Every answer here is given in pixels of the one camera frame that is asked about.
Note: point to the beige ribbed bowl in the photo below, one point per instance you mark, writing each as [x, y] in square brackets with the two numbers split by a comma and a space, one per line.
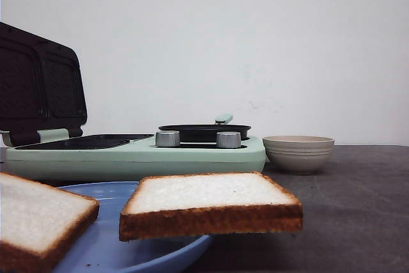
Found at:
[298, 154]

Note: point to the white bread slice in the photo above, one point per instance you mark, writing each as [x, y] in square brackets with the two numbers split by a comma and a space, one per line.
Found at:
[211, 203]
[40, 223]

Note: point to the mint green breakfast maker lid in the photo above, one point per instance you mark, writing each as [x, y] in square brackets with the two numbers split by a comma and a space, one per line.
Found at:
[41, 87]

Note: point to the mint green breakfast maker base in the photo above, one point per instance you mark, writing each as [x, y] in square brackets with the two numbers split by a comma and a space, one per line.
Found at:
[132, 161]

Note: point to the silver right knob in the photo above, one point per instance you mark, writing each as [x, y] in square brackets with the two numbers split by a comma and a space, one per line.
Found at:
[228, 140]

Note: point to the silver knob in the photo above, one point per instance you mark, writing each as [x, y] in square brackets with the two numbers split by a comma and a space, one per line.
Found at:
[228, 140]
[167, 138]

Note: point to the silver left knob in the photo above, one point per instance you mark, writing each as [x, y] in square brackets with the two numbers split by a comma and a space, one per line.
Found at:
[167, 138]

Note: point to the blue plate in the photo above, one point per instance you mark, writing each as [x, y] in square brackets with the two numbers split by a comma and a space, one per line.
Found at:
[100, 250]

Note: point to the grey table cloth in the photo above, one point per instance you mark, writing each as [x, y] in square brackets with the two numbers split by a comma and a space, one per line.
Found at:
[355, 220]

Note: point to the black frying pan green handle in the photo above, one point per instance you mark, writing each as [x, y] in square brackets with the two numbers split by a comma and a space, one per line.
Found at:
[207, 133]

